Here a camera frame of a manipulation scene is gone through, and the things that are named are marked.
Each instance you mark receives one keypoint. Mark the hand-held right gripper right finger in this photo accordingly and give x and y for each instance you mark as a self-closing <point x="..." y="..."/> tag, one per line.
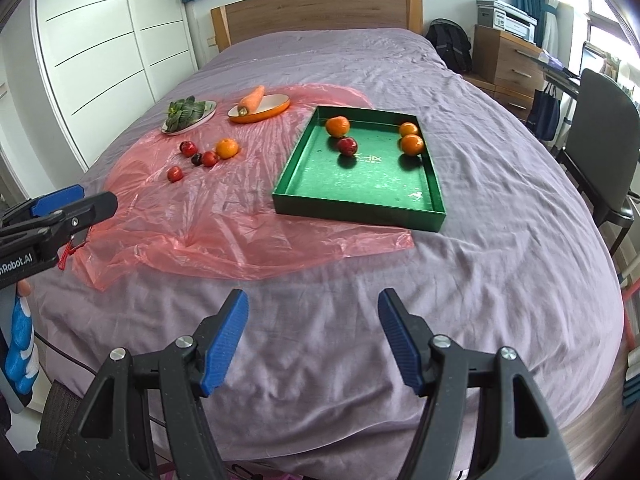
<point x="400" y="340"/>

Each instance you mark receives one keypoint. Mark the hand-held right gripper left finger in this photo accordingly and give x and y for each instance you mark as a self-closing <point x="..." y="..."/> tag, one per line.
<point x="225" y="345"/>

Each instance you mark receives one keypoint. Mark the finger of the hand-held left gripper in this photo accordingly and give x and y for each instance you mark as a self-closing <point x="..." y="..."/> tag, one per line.
<point x="57" y="199"/>
<point x="90" y="210"/>

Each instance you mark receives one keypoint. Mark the small red apple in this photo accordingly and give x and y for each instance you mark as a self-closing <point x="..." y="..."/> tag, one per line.
<point x="188" y="148"/>
<point x="347" y="146"/>
<point x="174" y="174"/>
<point x="209" y="158"/>

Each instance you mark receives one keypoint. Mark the dark plum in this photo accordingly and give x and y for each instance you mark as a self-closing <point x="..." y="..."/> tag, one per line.
<point x="196" y="159"/>

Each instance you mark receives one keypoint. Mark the green tray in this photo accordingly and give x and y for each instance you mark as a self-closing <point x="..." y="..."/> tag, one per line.
<point x="360" y="180"/>

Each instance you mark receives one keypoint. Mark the orange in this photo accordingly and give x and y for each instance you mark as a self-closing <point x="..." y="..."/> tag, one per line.
<point x="408" y="129"/>
<point x="226" y="148"/>
<point x="337" y="126"/>
<point x="412" y="145"/>

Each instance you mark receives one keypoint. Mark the person's left hand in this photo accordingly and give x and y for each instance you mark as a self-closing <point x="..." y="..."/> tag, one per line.
<point x="20" y="340"/>

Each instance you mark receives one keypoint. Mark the bed with purple sheet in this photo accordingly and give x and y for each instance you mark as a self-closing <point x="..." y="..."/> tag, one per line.
<point x="350" y="270"/>

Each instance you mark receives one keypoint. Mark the pink plastic sheet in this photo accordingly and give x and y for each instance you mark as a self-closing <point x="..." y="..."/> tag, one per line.
<point x="200" y="220"/>

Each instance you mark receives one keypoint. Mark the green bok choy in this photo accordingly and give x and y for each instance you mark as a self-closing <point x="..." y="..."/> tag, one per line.
<point x="182" y="112"/>

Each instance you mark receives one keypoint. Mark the white wardrobe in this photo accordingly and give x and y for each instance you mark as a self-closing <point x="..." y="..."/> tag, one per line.
<point x="100" y="60"/>

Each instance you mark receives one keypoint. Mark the white plate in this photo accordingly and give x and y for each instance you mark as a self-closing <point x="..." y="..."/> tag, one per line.
<point x="208" y="110"/>

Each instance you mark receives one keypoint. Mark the carrot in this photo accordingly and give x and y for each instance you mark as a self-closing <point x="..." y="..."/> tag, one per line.
<point x="252" y="97"/>

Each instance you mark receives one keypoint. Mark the orange dish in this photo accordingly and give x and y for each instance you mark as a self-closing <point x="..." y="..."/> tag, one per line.
<point x="272" y="105"/>

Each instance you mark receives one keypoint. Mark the dark shopping bag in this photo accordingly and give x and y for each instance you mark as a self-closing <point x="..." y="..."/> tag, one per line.
<point x="542" y="115"/>

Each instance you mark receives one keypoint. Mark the grey chair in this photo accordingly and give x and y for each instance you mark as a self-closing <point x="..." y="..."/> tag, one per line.
<point x="600" y="125"/>

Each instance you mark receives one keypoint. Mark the wooden dresser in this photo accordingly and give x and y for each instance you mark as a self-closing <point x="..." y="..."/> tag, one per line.
<point x="505" y="65"/>

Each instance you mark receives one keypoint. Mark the black backpack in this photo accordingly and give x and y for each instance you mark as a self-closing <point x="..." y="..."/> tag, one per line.
<point x="450" y="45"/>

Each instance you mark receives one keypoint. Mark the wooden headboard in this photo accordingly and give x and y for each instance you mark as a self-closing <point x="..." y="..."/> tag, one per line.
<point x="320" y="15"/>

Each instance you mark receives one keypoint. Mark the glass desk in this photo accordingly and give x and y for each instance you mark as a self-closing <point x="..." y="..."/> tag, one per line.
<point x="555" y="67"/>

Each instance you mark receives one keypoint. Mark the grey printer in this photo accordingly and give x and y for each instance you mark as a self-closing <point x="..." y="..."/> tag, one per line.
<point x="505" y="22"/>

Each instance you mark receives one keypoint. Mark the window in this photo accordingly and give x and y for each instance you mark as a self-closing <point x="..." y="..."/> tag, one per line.
<point x="610" y="20"/>

